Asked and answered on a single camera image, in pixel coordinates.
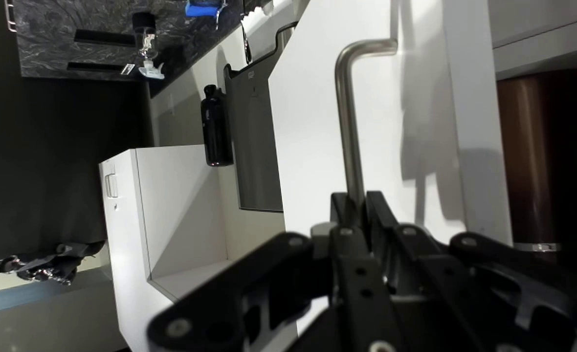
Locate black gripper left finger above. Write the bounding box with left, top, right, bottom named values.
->
left=144, top=190, right=402, bottom=352

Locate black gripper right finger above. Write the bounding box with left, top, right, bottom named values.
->
left=363, top=190, right=577, bottom=352

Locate steel cabinet bar handle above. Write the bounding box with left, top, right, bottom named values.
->
left=332, top=38, right=400, bottom=206

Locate white cabinet door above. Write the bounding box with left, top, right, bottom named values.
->
left=265, top=0, right=514, bottom=249

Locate white open cabinet box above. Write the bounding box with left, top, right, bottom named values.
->
left=97, top=145, right=289, bottom=352

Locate white cabinet carcass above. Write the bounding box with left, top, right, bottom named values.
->
left=484, top=0, right=577, bottom=83

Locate brown cylindrical container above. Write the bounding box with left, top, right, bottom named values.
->
left=494, top=69, right=564, bottom=257

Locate tall black flat panel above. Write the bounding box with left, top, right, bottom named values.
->
left=224, top=28, right=296, bottom=216

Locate small metal clamp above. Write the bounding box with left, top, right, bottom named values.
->
left=119, top=10, right=167, bottom=83

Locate blue plastic object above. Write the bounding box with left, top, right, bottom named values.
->
left=181, top=0, right=230, bottom=22

